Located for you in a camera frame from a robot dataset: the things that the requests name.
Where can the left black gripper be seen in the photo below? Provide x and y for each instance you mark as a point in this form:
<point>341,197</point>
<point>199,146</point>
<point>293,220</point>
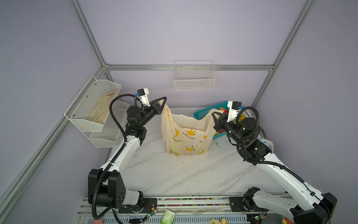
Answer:
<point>156,107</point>

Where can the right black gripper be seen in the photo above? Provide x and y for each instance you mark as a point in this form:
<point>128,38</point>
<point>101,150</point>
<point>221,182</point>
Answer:
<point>220,122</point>

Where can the teal plastic fruit basket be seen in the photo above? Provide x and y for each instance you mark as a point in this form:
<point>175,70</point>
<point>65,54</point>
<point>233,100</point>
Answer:
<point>200,114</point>

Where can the cream banana print plastic bag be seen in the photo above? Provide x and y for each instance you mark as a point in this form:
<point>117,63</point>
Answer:
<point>184,135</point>

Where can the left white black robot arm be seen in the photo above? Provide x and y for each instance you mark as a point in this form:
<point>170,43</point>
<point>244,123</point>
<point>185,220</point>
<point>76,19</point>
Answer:
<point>106,188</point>

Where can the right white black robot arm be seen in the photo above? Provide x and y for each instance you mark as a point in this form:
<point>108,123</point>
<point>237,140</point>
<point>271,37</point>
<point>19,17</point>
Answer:
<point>308,204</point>

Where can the yellow fake banana bunch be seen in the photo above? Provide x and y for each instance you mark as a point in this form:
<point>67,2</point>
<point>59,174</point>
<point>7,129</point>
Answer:
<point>242,117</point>

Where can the lower white mesh shelf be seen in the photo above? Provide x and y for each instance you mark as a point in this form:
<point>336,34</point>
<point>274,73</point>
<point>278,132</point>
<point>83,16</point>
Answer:
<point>110,132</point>

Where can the white mesh shelf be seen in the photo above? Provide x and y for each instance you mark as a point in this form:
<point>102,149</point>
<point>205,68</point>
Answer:
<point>84,103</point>
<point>110,132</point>

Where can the colourful tissue pack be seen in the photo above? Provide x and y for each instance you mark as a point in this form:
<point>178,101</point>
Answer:
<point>268,143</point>

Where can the beige cloth in shelf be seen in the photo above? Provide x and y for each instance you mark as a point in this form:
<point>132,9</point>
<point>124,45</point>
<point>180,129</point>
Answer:
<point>100,112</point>

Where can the upper white mesh shelf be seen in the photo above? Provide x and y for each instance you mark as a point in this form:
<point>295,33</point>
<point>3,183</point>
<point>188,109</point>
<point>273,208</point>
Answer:
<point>84,103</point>

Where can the green white packet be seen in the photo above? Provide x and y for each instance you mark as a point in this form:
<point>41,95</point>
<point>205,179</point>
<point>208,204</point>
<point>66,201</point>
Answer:
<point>168,217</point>

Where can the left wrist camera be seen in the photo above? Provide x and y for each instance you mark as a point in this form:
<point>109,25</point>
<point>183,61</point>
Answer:
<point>142,95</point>

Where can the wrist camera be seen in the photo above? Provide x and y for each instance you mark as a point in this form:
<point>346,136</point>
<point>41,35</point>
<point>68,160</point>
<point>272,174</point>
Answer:
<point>142,95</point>
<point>234,107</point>

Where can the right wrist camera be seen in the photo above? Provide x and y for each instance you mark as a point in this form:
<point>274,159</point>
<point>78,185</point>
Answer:
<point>234,107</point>

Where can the white wire wall basket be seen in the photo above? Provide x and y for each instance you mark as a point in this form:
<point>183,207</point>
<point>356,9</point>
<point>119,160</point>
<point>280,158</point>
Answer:
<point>194,79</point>

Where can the aluminium frame back bar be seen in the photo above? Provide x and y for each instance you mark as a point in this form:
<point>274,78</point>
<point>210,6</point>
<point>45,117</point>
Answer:
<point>173,67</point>

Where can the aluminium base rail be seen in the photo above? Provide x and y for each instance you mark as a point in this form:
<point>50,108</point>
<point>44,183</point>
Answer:
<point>204,209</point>

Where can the beige toy below rail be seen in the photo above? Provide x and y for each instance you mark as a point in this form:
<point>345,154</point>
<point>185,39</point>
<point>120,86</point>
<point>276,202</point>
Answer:
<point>216,221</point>

